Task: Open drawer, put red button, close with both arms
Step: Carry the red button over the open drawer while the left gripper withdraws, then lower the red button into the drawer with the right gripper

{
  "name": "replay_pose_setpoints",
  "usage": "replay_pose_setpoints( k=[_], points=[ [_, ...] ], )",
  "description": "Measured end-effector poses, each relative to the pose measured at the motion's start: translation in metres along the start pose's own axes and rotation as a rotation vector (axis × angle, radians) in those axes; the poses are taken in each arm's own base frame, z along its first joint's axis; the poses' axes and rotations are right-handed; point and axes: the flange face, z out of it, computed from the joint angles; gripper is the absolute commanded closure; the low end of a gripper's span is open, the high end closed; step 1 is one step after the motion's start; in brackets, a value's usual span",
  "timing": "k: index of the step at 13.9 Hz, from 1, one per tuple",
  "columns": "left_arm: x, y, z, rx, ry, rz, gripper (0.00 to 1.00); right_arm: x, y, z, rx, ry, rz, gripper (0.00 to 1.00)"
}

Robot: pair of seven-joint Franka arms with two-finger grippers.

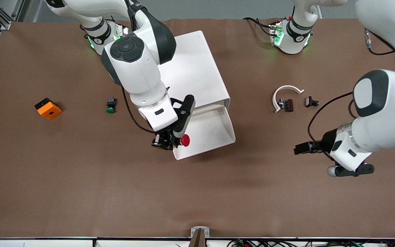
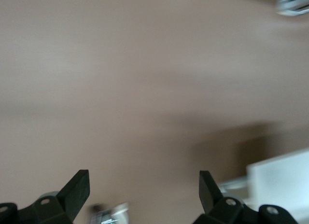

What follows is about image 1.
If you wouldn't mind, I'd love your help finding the small dark brown component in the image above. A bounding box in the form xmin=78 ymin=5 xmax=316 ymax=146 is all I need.
xmin=278 ymin=98 xmax=294 ymax=113

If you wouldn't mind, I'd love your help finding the brown table cover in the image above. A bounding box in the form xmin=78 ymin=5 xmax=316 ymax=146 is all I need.
xmin=0 ymin=18 xmax=395 ymax=239

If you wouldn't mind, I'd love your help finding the orange box with hole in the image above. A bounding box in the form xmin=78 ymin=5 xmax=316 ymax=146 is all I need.
xmin=34 ymin=97 xmax=63 ymax=121

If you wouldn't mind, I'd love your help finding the metal base connector plate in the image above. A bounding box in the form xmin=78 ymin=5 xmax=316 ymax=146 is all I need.
xmin=269 ymin=21 xmax=284 ymax=48
xmin=115 ymin=25 xmax=129 ymax=42

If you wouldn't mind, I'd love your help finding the black base cable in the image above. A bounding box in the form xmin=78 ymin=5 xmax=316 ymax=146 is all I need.
xmin=243 ymin=17 xmax=274 ymax=37

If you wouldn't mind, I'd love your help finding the aluminium frame profile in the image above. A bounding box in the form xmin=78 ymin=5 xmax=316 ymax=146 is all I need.
xmin=0 ymin=0 xmax=25 ymax=31

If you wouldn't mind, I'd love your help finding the red push button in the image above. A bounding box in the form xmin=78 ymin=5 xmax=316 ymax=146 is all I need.
xmin=173 ymin=134 xmax=190 ymax=148

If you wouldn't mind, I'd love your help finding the grey table edge bracket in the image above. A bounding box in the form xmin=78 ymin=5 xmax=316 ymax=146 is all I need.
xmin=190 ymin=226 xmax=210 ymax=238

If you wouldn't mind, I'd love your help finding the white curved plastic piece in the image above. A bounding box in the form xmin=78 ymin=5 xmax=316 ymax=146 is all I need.
xmin=273 ymin=85 xmax=305 ymax=114

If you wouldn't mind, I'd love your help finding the brown pointed bar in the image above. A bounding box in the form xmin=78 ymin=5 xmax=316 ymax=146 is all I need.
xmin=188 ymin=229 xmax=207 ymax=247

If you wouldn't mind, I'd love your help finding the white table edge rail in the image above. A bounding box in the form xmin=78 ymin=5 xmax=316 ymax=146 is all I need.
xmin=0 ymin=237 xmax=395 ymax=247

